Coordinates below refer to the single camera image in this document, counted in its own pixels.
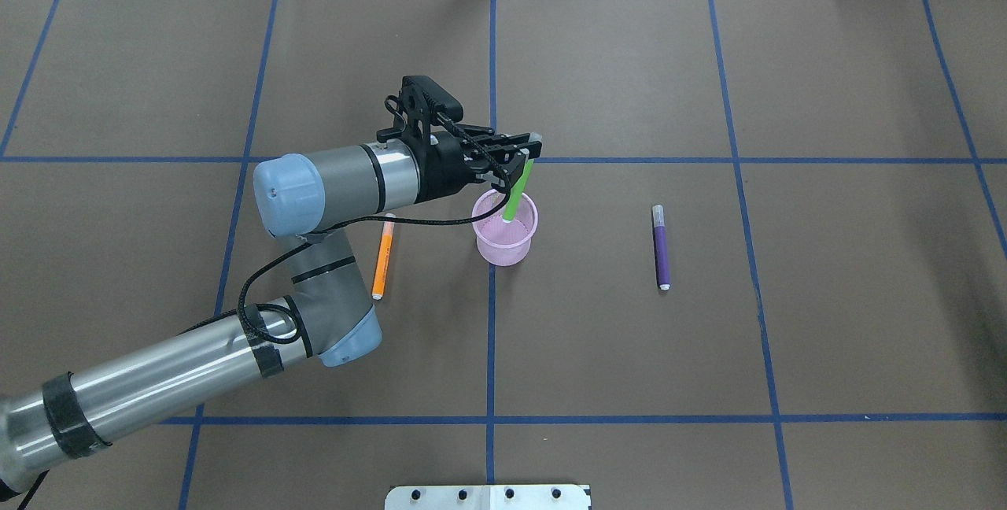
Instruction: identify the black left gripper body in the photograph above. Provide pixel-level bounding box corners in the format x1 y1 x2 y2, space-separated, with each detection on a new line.
411 132 489 204

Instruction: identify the green marker pen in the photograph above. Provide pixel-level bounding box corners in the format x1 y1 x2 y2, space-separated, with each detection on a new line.
501 156 536 224

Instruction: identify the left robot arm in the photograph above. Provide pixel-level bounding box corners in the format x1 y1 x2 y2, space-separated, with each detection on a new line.
2 126 542 501

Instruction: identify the orange marker pen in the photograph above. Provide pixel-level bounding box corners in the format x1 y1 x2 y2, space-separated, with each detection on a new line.
371 213 397 301

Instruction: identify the purple marker pen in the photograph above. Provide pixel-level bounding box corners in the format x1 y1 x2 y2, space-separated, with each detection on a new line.
651 204 672 292

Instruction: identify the brown paper table mat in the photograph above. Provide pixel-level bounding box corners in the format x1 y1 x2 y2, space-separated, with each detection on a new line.
2 0 1005 509

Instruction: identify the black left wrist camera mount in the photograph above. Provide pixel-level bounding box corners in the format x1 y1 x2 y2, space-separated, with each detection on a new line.
375 76 464 146

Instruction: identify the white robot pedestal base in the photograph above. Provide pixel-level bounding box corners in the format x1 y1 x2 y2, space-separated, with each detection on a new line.
384 482 592 509

